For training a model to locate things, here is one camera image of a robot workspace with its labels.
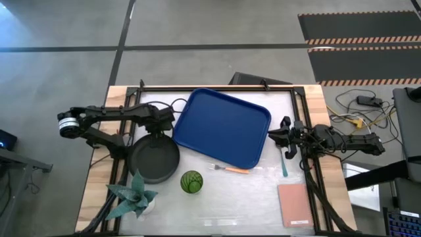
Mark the black power adapter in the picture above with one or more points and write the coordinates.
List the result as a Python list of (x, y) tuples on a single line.
[(369, 100)]

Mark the black round plate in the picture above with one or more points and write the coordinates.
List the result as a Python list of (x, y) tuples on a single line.
[(154, 161)]

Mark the black device with blue light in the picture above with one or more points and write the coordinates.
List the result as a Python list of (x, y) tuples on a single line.
[(6, 140)]

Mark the pink notebook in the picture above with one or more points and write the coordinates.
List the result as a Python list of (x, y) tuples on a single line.
[(295, 205)]

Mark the green succulent plant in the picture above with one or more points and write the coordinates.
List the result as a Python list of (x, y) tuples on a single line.
[(136, 195)]

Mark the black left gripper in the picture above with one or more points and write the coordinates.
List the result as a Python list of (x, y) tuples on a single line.
[(161, 116)]

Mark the grey side desk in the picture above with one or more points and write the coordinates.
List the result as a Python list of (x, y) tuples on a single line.
[(16, 161)]

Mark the teal spoon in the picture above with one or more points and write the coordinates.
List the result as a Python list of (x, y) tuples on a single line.
[(283, 167)]

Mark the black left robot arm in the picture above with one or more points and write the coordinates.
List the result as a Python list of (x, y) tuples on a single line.
[(108, 112)]

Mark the white plant pot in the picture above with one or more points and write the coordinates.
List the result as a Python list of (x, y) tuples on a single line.
[(150, 208)]

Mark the black desk beam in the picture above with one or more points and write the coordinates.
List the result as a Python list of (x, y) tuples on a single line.
[(378, 174)]

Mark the blue plastic tray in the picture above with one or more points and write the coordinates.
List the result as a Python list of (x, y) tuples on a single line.
[(223, 128)]

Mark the grey desk top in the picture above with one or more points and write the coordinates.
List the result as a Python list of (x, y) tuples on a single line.
[(409, 131)]

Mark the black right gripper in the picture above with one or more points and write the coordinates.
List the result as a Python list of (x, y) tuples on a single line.
[(292, 136)]

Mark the white box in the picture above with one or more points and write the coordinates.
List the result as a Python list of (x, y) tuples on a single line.
[(361, 195)]

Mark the black box behind table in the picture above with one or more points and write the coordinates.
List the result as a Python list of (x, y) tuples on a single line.
[(250, 79)]

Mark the backlit keyboard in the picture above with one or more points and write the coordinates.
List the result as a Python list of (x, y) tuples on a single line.
[(403, 225)]

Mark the green faceted cup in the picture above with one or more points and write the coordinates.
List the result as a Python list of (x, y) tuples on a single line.
[(191, 182)]

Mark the black aluminium table frame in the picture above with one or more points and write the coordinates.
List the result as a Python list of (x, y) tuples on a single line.
[(213, 89)]

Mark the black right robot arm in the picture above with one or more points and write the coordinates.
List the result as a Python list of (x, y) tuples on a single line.
[(358, 143)]

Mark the black striped-edge floor mat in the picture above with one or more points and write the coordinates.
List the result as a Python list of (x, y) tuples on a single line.
[(365, 64), (358, 24)]

